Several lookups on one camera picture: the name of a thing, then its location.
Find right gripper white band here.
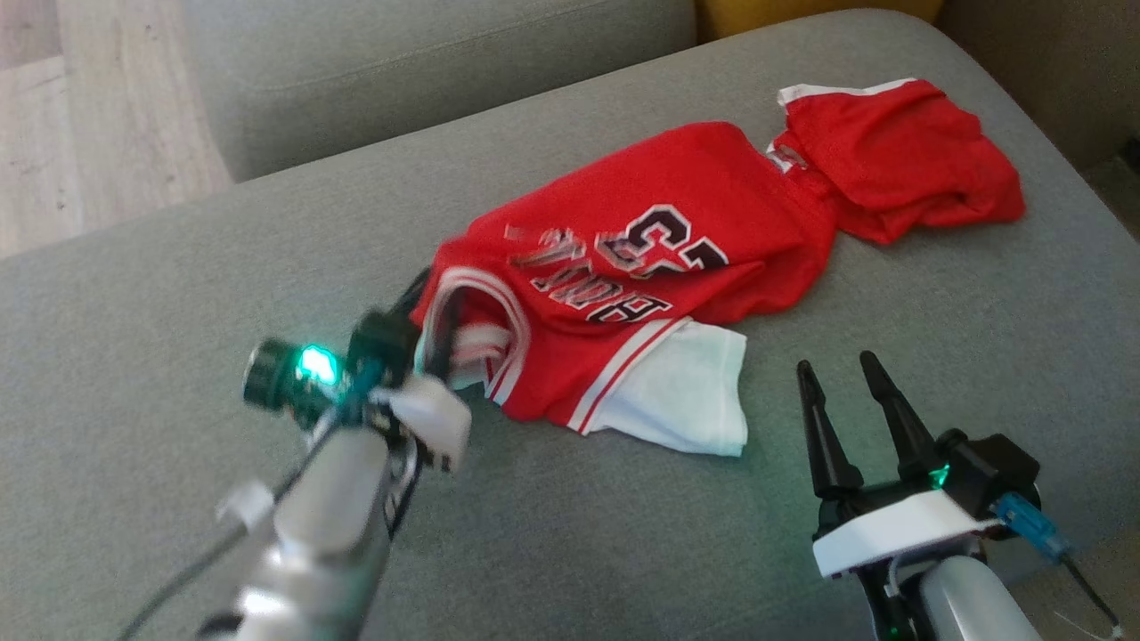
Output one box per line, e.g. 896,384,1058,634
795,350,991,580

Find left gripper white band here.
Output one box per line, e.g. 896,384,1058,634
346,265,474,474

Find red and white basketball jersey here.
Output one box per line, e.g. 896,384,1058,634
410,121,835,458

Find red shorts with white stripes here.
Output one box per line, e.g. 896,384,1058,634
766,77,1027,247

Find small grey sofa cushion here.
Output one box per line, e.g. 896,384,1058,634
183,0,697,183

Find large grey sofa seat cushion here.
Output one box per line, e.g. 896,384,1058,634
0,9,1140,641

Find yellow pillow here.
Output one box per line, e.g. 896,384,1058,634
696,0,945,41

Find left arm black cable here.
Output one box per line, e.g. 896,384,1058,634
114,418,357,641

